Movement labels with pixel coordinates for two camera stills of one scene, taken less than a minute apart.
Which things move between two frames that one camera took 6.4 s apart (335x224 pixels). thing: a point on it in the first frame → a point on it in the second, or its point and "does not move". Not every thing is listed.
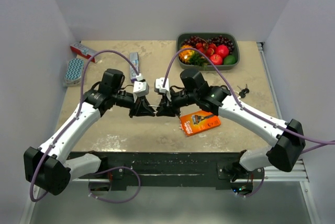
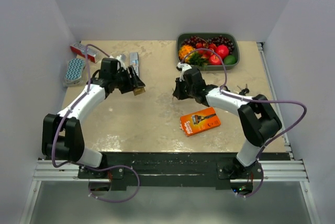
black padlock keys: (243, 91) does not move
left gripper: (140, 107) → (130, 86)
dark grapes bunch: (218, 40) does not move
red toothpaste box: (85, 51) does not move
